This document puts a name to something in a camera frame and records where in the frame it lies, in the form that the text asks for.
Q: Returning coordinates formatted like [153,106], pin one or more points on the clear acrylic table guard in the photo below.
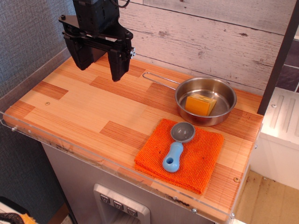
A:
[104,123]

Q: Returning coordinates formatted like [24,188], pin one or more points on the orange folded cloth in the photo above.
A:
[186,165]

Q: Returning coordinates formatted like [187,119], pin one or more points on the yellow cheese block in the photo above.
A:
[199,104]

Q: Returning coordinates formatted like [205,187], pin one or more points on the white toy appliance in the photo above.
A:
[276,152]

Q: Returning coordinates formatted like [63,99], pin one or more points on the yellow black object corner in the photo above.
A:
[14,218]

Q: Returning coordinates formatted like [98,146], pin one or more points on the dark vertical post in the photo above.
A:
[280,60]

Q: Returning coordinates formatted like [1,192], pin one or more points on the grey cabinet with dispenser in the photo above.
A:
[98,197]

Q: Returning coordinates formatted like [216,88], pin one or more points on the blue grey toy spoon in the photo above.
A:
[181,133]

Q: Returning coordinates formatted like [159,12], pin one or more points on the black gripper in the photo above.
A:
[96,26]

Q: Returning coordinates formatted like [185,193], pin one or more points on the small steel pan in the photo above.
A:
[206,86]

